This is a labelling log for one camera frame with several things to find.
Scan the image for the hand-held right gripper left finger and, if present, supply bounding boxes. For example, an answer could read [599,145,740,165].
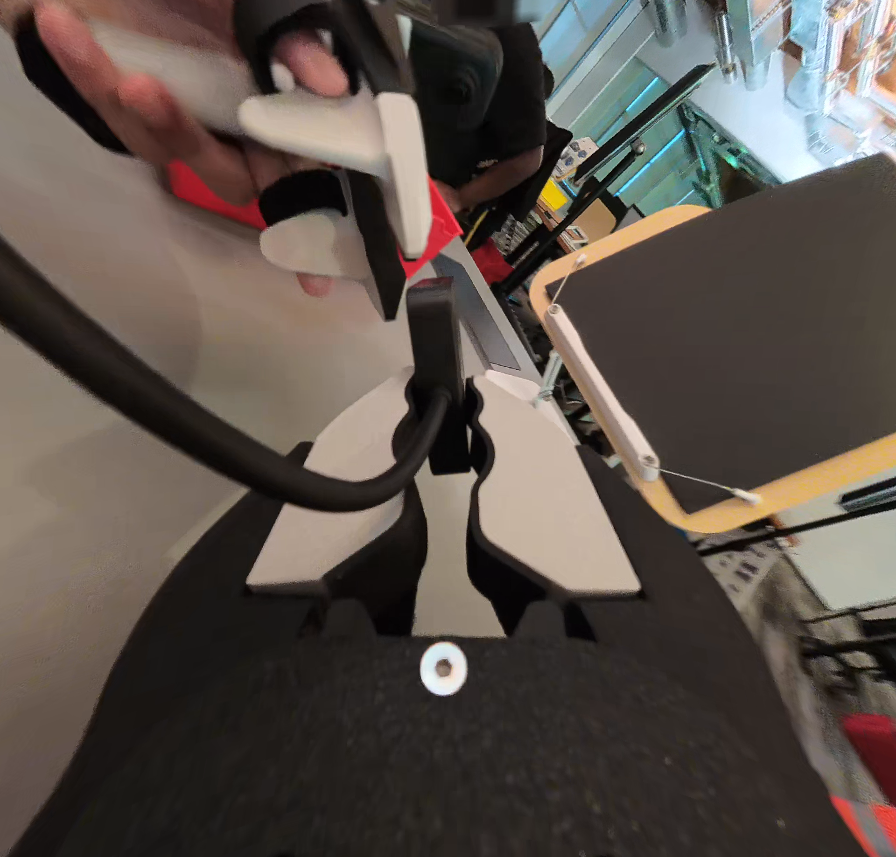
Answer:
[247,368,432,631]

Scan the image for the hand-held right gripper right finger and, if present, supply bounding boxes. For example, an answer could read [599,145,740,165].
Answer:
[462,372,645,634]

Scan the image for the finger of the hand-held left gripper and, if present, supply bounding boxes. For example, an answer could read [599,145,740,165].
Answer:
[350,92,435,323]

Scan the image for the smooth black hub cable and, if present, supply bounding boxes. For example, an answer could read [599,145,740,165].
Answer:
[0,235,456,515]

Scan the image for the person's left hand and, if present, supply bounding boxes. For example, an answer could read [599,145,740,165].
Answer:
[0,0,358,298]

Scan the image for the red plastic bin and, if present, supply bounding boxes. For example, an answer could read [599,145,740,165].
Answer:
[166,158,466,281]

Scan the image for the tablet stand with dark board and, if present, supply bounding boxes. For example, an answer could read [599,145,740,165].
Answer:
[530,155,896,536]

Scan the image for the white bar with wire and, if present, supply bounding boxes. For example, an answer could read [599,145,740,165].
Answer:
[539,249,764,508]

